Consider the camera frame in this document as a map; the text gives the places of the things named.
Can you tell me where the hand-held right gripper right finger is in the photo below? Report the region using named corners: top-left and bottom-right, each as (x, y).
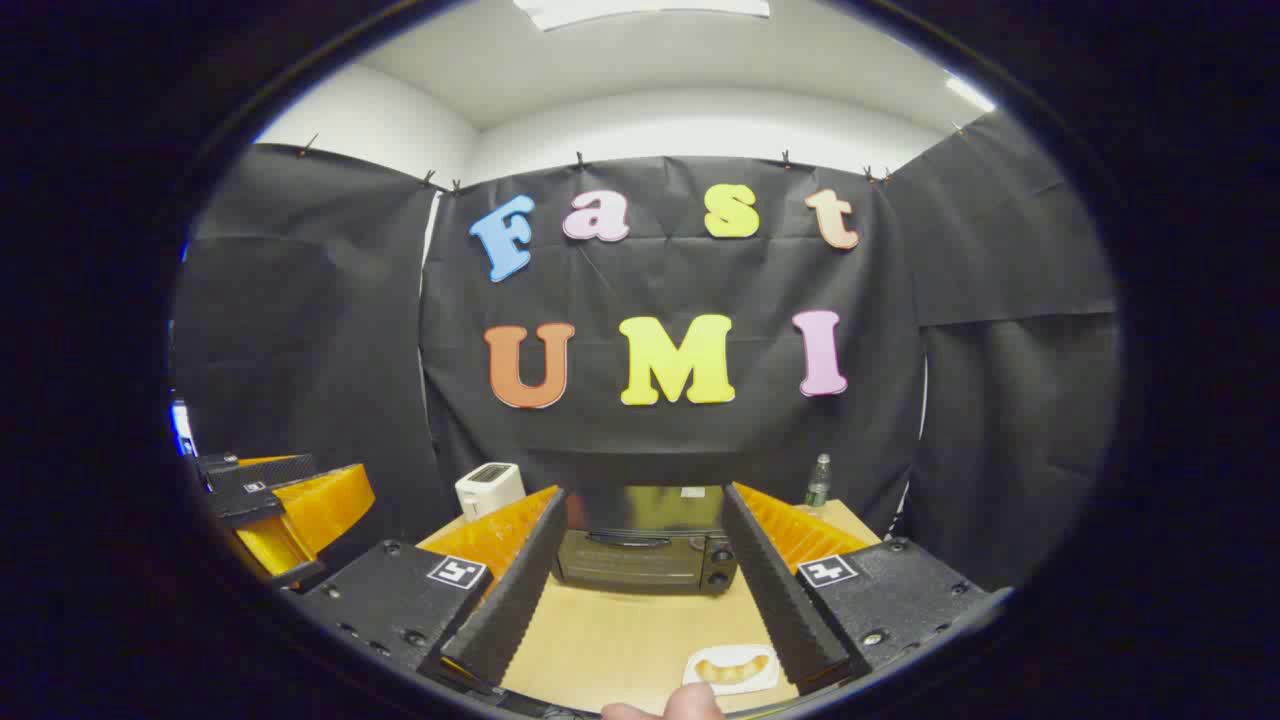
top-left (721, 481), bottom-right (1003, 698)

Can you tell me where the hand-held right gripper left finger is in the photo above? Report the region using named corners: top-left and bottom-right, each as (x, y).
top-left (290, 485), bottom-right (568, 693)

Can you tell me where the golden croissant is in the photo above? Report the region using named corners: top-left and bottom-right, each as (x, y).
top-left (695, 655), bottom-right (771, 686)

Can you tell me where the black electric oven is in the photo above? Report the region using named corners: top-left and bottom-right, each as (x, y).
top-left (553, 484), bottom-right (743, 598)

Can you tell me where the white toaster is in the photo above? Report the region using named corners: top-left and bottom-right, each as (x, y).
top-left (455, 462), bottom-right (527, 523)

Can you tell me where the white square plate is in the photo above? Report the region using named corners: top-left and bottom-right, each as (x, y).
top-left (682, 645), bottom-right (781, 696)

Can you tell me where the black backdrop cloth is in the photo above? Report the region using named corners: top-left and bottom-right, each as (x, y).
top-left (170, 110), bottom-right (1121, 591)

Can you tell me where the ceiling light panel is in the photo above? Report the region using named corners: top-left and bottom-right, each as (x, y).
top-left (515, 0), bottom-right (771, 31)

